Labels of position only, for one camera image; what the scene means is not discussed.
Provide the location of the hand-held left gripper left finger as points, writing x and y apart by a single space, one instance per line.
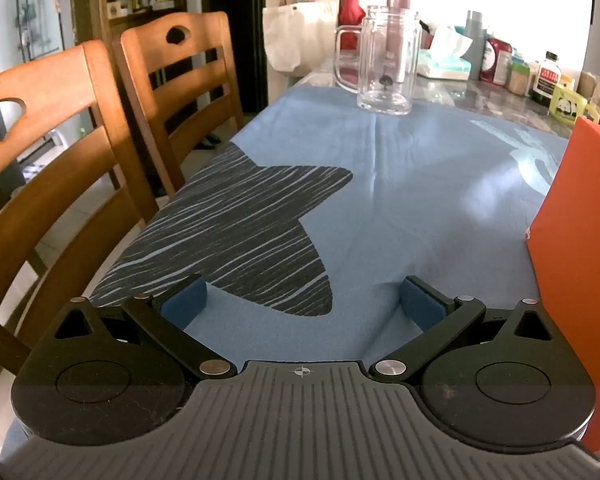
185 302

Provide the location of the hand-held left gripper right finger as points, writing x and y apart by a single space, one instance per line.
420 305

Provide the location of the orange cardboard box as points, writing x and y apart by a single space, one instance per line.
580 235

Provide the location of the blue star print tablecloth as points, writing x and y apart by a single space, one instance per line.
405 185

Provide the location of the black shoe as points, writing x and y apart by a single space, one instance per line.
207 142

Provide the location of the tissue box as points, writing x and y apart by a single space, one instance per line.
445 67

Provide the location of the clear glass mug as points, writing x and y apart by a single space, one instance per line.
385 65

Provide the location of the green lid jar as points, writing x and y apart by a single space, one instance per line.
518 80

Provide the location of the wooden chair with cutout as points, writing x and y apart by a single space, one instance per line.
195 50
55 75

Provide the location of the brown paper package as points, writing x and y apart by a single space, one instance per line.
595 90

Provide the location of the grey thermos bottle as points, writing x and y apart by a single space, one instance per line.
475 30

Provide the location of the white tote bag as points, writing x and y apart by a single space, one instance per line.
300 35

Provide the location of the red folding umbrella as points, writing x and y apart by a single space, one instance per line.
351 5

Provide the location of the metal rack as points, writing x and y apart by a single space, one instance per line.
30 10

